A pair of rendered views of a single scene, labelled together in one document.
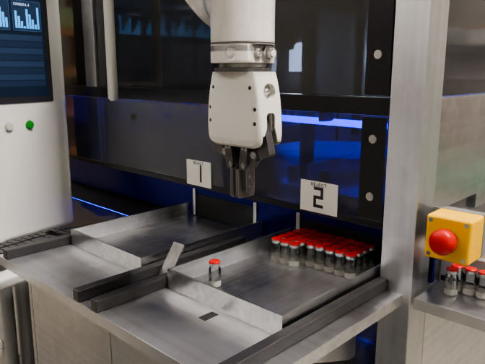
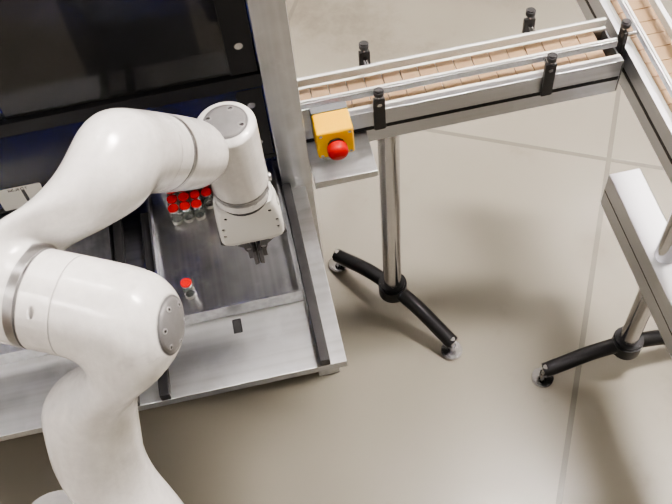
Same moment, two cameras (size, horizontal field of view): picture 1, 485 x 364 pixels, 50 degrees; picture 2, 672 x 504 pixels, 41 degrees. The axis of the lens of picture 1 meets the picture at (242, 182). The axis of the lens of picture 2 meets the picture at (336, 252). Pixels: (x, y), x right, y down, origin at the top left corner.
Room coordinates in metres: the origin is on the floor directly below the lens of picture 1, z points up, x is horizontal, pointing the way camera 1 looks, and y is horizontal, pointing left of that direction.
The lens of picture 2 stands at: (0.08, 0.54, 2.33)
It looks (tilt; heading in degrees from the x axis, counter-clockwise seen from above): 57 degrees down; 310
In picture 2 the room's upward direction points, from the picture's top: 7 degrees counter-clockwise
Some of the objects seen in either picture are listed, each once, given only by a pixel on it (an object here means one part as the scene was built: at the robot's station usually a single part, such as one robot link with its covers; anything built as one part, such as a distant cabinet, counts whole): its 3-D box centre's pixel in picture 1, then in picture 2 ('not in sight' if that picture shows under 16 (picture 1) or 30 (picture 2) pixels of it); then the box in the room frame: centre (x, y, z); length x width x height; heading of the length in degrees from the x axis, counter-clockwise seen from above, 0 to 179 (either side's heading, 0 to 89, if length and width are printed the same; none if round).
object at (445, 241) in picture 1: (444, 241); (337, 148); (0.77, -0.31, 0.99); 0.04 x 0.04 x 0.04; 46
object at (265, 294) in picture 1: (286, 271); (220, 235); (0.90, -0.08, 0.90); 0.34 x 0.26 x 0.04; 136
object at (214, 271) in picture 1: (214, 274); (188, 289); (0.87, 0.05, 0.90); 0.02 x 0.02 x 0.04
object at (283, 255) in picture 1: (285, 251); (187, 212); (0.98, -0.08, 0.90); 0.02 x 0.02 x 0.05
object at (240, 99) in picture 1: (242, 103); (247, 211); (0.71, 0.00, 1.21); 0.10 x 0.07 x 0.11; 46
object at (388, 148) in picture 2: not in sight; (390, 217); (0.81, -0.54, 0.46); 0.09 x 0.09 x 0.77; 46
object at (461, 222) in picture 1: (455, 235); (332, 130); (0.81, -0.34, 1.00); 0.08 x 0.07 x 0.07; 136
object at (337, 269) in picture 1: (315, 255); (213, 197); (0.96, -0.14, 0.90); 0.18 x 0.02 x 0.05; 46
